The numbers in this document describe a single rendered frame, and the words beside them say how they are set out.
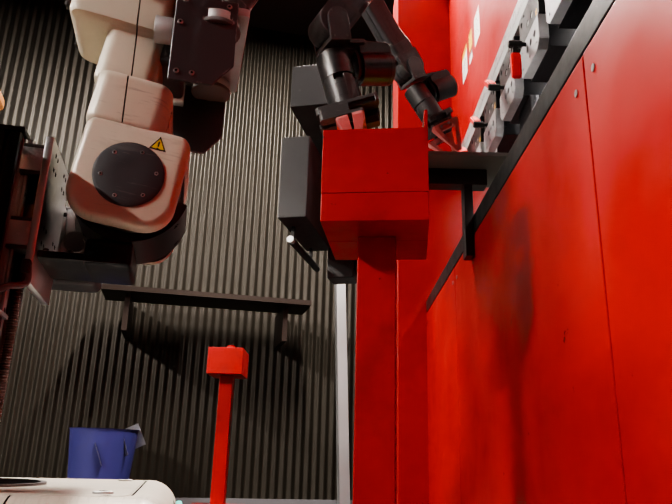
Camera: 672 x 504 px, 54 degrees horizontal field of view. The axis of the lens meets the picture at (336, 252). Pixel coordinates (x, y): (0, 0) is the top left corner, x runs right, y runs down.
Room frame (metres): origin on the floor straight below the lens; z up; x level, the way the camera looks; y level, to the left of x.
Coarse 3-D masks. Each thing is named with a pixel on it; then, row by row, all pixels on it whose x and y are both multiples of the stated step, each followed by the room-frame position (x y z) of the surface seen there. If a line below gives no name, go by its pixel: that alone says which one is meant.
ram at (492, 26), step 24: (456, 0) 2.12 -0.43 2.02; (480, 0) 1.73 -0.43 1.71; (504, 0) 1.46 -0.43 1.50; (456, 24) 2.14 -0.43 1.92; (480, 24) 1.74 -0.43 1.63; (504, 24) 1.47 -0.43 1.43; (456, 48) 2.15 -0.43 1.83; (480, 48) 1.76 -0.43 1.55; (504, 48) 1.49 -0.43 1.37; (456, 72) 2.17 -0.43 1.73; (480, 72) 1.77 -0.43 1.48; (456, 96) 2.18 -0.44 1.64
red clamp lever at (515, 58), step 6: (510, 42) 1.28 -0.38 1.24; (516, 42) 1.28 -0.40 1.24; (522, 42) 1.29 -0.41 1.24; (516, 48) 1.29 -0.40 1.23; (510, 54) 1.29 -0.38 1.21; (516, 54) 1.28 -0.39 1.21; (510, 60) 1.29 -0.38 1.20; (516, 60) 1.28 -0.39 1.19; (516, 66) 1.28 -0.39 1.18; (516, 72) 1.28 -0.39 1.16; (516, 78) 1.29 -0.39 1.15
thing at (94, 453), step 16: (80, 432) 3.64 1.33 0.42; (96, 432) 3.63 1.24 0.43; (112, 432) 3.66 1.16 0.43; (128, 432) 3.72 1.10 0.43; (80, 448) 3.65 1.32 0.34; (96, 448) 3.62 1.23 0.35; (112, 448) 3.67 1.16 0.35; (128, 448) 3.75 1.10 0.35; (80, 464) 3.65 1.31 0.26; (96, 464) 3.65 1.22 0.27; (112, 464) 3.68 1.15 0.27; (128, 464) 3.78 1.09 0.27
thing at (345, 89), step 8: (344, 72) 0.93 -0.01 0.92; (328, 80) 0.94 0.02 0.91; (336, 80) 0.93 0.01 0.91; (344, 80) 0.93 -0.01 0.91; (352, 80) 0.94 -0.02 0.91; (328, 88) 0.94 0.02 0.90; (336, 88) 0.93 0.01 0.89; (344, 88) 0.93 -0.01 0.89; (352, 88) 0.93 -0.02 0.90; (328, 96) 0.95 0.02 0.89; (336, 96) 0.93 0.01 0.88; (344, 96) 0.93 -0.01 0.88; (352, 96) 0.93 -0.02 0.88; (360, 96) 0.92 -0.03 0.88; (368, 96) 0.92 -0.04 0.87; (376, 96) 0.92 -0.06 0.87; (328, 104) 0.93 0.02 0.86; (336, 104) 0.93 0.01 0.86; (352, 104) 0.93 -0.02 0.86; (360, 104) 0.93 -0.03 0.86; (368, 104) 0.93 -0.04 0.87; (376, 104) 0.93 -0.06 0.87; (352, 120) 0.96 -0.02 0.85; (320, 128) 0.97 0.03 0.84; (328, 128) 0.98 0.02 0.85
